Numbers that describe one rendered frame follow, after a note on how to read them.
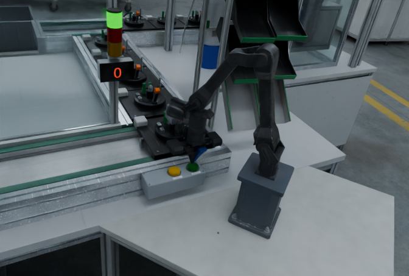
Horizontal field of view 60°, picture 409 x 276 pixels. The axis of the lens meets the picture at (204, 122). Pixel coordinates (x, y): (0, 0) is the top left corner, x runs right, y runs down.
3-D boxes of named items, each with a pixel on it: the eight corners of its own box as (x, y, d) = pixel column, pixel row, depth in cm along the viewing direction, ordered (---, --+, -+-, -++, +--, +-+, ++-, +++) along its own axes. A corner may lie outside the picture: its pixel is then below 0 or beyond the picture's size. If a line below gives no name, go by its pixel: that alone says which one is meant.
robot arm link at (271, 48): (279, 42, 95) (256, 41, 97) (272, 49, 89) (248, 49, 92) (280, 145, 109) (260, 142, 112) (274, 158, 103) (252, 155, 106)
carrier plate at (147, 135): (212, 147, 137) (213, 142, 136) (154, 160, 126) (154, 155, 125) (186, 116, 154) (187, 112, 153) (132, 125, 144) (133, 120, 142)
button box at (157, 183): (204, 184, 126) (206, 171, 122) (147, 200, 116) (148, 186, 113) (195, 172, 131) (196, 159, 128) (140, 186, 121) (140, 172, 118)
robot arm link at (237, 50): (279, 51, 97) (250, 25, 97) (270, 60, 90) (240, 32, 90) (219, 116, 114) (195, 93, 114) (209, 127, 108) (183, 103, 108)
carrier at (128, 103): (185, 114, 155) (187, 89, 149) (131, 123, 145) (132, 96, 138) (164, 89, 173) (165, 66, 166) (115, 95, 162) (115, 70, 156)
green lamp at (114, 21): (123, 28, 118) (123, 13, 116) (109, 28, 116) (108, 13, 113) (119, 23, 122) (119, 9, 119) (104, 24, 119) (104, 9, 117)
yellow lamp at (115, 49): (124, 56, 123) (123, 42, 121) (109, 57, 121) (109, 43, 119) (120, 51, 127) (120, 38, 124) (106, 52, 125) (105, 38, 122)
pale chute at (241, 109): (257, 129, 145) (262, 127, 141) (227, 131, 141) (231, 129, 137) (246, 64, 151) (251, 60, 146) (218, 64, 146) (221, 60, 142)
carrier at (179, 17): (216, 28, 268) (219, 11, 262) (188, 30, 257) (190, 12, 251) (202, 19, 286) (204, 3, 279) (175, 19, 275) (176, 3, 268)
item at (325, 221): (389, 380, 85) (394, 374, 84) (90, 227, 113) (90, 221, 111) (391, 201, 141) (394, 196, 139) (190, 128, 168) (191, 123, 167)
